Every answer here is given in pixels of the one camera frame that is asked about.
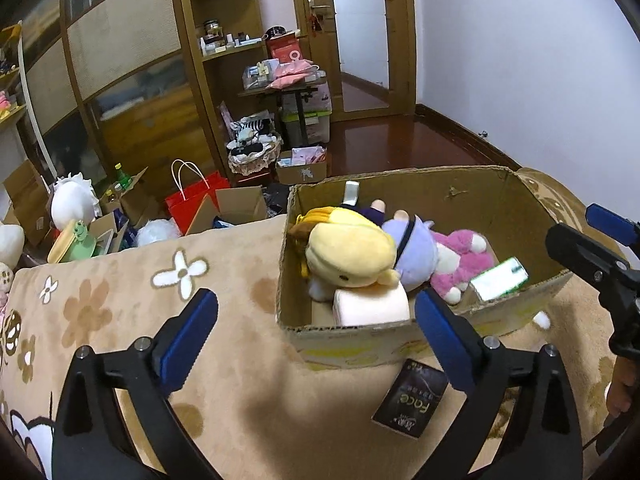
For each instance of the cream plush toy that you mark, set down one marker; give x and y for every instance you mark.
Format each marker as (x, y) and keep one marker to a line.
(10, 245)

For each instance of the green tissue pack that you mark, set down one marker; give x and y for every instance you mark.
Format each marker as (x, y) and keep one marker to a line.
(500, 280)

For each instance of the red box with white circle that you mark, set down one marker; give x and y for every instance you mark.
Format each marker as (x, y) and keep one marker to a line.
(285, 50)

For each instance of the green frog toy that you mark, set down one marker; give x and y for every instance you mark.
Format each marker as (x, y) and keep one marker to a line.
(77, 242)

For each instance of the wooden door with glass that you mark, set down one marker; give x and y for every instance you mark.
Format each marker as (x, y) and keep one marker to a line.
(400, 35)

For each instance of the small side table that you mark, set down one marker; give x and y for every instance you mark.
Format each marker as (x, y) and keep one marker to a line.
(300, 110)

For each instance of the black round tin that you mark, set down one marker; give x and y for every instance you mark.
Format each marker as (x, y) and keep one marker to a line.
(274, 32)

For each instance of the clear storage bin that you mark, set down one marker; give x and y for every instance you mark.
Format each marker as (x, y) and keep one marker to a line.
(317, 115)

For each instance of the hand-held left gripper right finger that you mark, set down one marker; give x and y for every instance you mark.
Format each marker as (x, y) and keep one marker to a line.
(442, 345)

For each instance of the basket of socks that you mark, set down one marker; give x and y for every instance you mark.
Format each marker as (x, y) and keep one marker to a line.
(252, 152)

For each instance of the black packet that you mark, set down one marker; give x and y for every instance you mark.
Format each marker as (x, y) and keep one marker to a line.
(410, 400)

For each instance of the white curved pole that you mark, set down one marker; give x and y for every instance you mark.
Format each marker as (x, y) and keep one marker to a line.
(32, 95)

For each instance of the white-haired plush doll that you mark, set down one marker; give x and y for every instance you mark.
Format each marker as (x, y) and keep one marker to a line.
(415, 255)

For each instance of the wooden wardrobe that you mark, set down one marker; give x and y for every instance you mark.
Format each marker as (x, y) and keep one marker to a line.
(125, 25)

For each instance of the red key tassel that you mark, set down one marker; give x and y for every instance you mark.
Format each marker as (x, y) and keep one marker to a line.
(315, 25)

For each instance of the cardboard box with bottles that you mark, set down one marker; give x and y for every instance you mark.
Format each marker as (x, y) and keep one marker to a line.
(132, 197)

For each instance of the white round plush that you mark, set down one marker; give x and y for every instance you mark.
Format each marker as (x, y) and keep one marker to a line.
(72, 205)

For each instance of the flat open cardboard box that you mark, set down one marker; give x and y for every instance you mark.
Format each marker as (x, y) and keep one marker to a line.
(240, 205)

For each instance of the clear boxes on table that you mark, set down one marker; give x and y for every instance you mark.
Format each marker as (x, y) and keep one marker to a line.
(260, 74)

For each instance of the row of small bottles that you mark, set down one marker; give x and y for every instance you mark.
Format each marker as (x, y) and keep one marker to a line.
(230, 42)

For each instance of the green glass bottle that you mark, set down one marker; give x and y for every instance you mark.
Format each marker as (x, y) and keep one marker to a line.
(121, 175)

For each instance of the small cardboard box pink items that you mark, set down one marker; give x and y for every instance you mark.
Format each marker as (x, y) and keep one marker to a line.
(300, 170)

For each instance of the pink bear plush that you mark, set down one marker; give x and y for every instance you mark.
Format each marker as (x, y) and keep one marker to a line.
(465, 260)

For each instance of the yellow-haired plush doll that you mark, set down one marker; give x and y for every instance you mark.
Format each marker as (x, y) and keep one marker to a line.
(345, 250)

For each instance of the wooden corner shelf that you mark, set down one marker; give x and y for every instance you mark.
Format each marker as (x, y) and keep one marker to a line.
(192, 85)

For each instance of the row of small figurines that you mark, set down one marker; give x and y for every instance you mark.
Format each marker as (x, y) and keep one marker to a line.
(6, 102)

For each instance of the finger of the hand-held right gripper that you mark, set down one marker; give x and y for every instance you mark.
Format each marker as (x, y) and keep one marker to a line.
(610, 222)
(580, 250)

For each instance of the white plastic bag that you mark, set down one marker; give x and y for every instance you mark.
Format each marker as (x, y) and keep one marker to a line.
(157, 232)

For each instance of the pink cloth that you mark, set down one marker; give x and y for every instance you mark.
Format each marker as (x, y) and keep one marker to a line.
(292, 75)

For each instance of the person's right hand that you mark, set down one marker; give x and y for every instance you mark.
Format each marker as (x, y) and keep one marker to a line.
(622, 385)

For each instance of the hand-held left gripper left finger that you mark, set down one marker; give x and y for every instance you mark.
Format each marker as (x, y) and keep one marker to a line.
(187, 345)

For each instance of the tall empty cardboard box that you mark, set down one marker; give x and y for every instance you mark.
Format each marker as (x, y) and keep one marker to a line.
(27, 200)

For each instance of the wooden wall shelf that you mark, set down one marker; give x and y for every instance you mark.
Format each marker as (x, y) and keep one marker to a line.
(10, 75)

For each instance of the glass jar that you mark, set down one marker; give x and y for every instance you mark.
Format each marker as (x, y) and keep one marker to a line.
(213, 27)

